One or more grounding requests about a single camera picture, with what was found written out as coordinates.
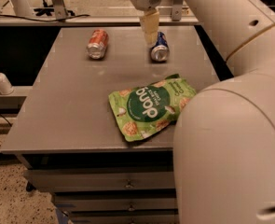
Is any red coke can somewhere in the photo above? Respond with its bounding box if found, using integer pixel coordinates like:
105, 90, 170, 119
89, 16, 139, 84
87, 29, 109, 60

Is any grey metal rail frame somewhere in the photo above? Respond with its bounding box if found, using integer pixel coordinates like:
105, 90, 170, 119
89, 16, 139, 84
0, 0, 275, 28

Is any grey drawer cabinet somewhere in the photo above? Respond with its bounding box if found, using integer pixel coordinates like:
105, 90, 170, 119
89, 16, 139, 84
1, 26, 218, 224

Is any blue pepsi can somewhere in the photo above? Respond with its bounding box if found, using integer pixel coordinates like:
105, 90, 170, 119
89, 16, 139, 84
150, 32, 170, 63

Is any black cable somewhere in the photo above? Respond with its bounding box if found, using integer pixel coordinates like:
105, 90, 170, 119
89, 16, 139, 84
0, 7, 90, 23

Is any white pump bottle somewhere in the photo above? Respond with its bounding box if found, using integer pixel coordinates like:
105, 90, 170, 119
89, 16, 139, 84
0, 72, 14, 95

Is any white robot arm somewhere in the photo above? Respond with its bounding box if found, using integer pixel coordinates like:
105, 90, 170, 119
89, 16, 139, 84
173, 0, 275, 224

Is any green snack chip bag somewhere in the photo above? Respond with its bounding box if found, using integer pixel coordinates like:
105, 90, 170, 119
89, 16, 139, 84
108, 74, 196, 142

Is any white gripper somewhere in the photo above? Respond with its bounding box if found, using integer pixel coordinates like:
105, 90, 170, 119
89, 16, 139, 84
130, 0, 161, 48

